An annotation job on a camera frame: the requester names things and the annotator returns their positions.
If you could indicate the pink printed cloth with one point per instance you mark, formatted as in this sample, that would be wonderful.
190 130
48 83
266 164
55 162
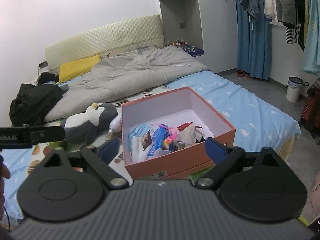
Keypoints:
316 197

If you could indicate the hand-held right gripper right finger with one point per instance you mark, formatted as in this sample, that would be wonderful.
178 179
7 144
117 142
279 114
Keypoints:
215 150

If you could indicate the white trash bin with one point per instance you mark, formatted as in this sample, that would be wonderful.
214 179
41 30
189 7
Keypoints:
293 92

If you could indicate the pink unicorn toy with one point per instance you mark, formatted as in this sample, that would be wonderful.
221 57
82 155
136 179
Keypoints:
167 142

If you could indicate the white paper towel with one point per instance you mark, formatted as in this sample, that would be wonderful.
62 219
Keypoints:
137 150

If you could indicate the white hanging jacket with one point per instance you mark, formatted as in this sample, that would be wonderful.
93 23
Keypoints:
270 0

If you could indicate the person's left hand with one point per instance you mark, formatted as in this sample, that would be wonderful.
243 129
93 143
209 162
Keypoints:
3 172

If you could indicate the green fabric massage hammer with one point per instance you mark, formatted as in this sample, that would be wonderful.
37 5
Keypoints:
57 145

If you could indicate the striped hanging garment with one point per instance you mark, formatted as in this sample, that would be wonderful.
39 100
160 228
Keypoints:
291 36

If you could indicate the blue face mask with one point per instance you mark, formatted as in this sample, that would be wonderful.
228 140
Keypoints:
140 131

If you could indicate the red slipper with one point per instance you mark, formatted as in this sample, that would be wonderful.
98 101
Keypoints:
240 74
248 76

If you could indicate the food printed plastic mat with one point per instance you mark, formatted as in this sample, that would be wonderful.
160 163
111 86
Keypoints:
116 166

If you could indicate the blue tissue packet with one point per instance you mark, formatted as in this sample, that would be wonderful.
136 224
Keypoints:
160 135

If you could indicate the grey fleece hanging jacket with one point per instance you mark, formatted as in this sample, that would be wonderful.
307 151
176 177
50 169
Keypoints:
287 5

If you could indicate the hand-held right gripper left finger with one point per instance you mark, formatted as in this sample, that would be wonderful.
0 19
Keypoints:
111 146

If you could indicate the row of cosmetic bottles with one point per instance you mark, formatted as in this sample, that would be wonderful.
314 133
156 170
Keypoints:
178 43

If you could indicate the black wall socket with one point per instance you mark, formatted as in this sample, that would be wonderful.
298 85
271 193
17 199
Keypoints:
43 64

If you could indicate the brown cartoon snack packet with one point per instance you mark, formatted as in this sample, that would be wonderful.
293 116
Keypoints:
147 140

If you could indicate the white spray bottle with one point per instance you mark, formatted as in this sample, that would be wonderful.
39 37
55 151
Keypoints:
117 124

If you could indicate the orange cardboard box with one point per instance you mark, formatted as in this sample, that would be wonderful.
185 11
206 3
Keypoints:
175 165

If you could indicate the dark cloth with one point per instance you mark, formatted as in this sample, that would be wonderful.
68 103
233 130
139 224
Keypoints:
46 77

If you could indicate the cream quilted headboard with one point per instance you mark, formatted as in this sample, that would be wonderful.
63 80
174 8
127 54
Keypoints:
105 37

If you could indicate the white grey wardrobe cabinet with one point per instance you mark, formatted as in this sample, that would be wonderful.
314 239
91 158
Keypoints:
217 30

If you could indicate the small panda plush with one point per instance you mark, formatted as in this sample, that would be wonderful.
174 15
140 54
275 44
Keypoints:
198 136

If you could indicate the yellow pillow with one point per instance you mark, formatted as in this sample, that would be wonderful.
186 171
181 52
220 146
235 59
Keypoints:
75 67

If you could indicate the grey white penguin plush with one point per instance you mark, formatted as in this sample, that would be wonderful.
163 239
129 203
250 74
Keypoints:
80 127

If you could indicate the dark orange suitcase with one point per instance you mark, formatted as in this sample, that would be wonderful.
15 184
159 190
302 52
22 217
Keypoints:
310 110

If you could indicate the black clothing pile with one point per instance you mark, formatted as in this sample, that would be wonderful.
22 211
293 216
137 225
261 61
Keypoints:
32 102

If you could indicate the hanging denim garment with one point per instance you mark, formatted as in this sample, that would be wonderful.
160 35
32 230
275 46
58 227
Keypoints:
250 0

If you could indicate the blue tray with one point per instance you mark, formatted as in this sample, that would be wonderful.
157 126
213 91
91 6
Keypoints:
197 52

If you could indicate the grey cabinet switch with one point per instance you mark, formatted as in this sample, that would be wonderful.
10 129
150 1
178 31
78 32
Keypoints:
182 25

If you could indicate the grey duvet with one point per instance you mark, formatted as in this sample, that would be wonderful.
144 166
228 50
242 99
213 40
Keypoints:
125 80

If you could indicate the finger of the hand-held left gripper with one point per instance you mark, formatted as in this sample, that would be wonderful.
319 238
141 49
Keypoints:
50 133

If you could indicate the light blue hanging garment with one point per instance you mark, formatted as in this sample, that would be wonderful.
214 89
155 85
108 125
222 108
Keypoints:
312 42

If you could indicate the red shiny foil packet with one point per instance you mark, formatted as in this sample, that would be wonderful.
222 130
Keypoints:
185 126

